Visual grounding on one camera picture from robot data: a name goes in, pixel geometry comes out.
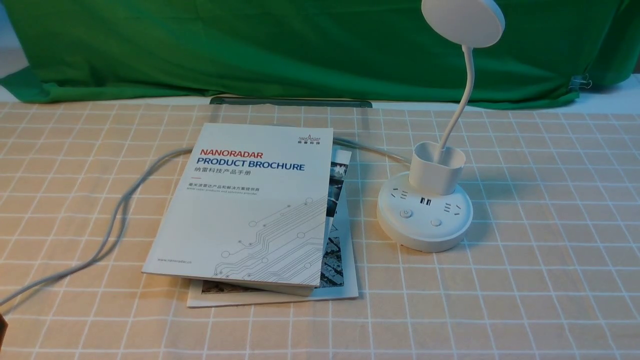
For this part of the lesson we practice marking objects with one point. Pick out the metal binder clip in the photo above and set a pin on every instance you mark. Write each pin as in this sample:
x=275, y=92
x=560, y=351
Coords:
x=580, y=82

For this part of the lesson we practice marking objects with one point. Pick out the white desk lamp with socket base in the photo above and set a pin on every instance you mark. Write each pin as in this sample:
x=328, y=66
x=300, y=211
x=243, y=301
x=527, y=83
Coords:
x=425, y=208

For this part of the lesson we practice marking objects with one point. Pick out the brown object at left edge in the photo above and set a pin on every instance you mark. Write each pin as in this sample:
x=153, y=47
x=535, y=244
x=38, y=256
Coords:
x=4, y=326

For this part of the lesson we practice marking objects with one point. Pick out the white Nanoradar product brochure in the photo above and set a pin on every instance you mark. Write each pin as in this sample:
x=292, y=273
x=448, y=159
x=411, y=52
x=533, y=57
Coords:
x=249, y=209

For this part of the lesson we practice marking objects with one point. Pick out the checkered beige tablecloth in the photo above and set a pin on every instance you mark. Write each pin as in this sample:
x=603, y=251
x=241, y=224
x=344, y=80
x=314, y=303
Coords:
x=549, y=269

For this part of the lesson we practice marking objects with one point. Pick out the green backdrop cloth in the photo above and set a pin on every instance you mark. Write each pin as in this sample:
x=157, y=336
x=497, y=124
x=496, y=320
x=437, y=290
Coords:
x=377, y=50

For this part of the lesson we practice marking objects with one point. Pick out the magazine under brochure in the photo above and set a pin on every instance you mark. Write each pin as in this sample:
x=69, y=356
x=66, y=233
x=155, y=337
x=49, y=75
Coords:
x=338, y=278

